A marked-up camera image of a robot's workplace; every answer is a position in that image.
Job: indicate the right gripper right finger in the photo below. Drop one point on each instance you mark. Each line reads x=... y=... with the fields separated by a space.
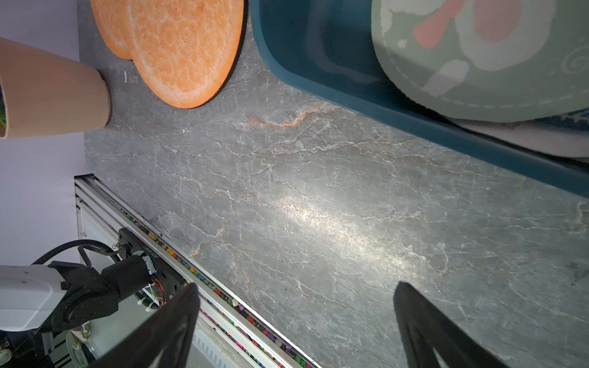
x=427 y=334

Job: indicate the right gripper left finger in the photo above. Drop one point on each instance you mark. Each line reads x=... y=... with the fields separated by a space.
x=165 y=338

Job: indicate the blue orange animals coaster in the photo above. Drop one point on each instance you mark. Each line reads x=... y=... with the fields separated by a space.
x=576 y=120

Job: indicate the pale green bunny coaster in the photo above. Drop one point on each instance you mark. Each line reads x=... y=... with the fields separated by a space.
x=494 y=61

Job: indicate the orange cork coaster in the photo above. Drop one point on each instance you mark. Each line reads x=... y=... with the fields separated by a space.
x=185 y=50
x=110 y=18

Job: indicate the teal plastic storage box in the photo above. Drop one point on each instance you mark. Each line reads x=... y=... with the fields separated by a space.
x=325 y=48

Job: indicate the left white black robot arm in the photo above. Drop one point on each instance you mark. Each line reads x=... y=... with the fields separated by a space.
x=50 y=296

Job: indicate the small potted green plant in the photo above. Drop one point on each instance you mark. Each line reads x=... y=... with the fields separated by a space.
x=47 y=95

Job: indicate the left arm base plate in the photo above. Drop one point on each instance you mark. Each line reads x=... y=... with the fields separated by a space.
x=165 y=281

